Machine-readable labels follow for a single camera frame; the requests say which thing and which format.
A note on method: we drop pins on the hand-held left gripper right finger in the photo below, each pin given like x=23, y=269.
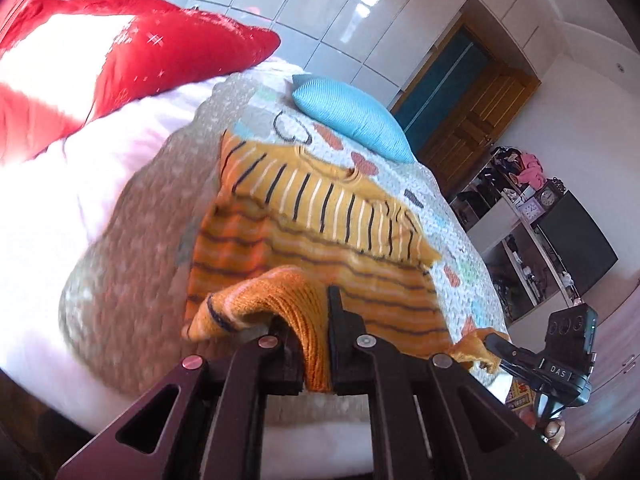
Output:
x=344, y=347

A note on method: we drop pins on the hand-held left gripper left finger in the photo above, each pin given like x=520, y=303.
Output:
x=289, y=362

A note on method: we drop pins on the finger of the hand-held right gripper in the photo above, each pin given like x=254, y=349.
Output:
x=500, y=346

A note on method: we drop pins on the yellow striped knit sweater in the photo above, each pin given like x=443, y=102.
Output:
x=320, y=260

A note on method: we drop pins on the person's right hand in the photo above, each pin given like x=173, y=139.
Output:
x=554, y=432

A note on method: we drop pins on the colourful printed box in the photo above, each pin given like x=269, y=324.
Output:
x=520, y=401

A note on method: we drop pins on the cluttered shelf unit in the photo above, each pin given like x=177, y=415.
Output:
x=505, y=240

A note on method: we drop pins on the black television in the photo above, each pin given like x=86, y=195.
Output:
x=575, y=245

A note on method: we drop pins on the small white clock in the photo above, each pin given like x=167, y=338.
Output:
x=530, y=209

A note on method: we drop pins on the round dark clock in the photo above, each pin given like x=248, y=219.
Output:
x=549, y=197

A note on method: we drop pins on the pink cloth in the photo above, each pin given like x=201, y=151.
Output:
x=531, y=170

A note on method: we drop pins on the patterned quilted blanket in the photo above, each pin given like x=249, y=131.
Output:
x=150, y=240

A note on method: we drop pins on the brown wooden door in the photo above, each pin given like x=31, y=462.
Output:
x=480, y=120

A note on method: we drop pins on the blue ribbed pillow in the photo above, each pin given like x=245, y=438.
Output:
x=355, y=115

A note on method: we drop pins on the white bed sheet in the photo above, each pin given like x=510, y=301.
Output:
x=45, y=240

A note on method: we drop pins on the white glossy wardrobe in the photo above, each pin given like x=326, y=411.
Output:
x=320, y=5

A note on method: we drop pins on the red satin pillow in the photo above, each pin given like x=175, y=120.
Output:
x=115, y=60

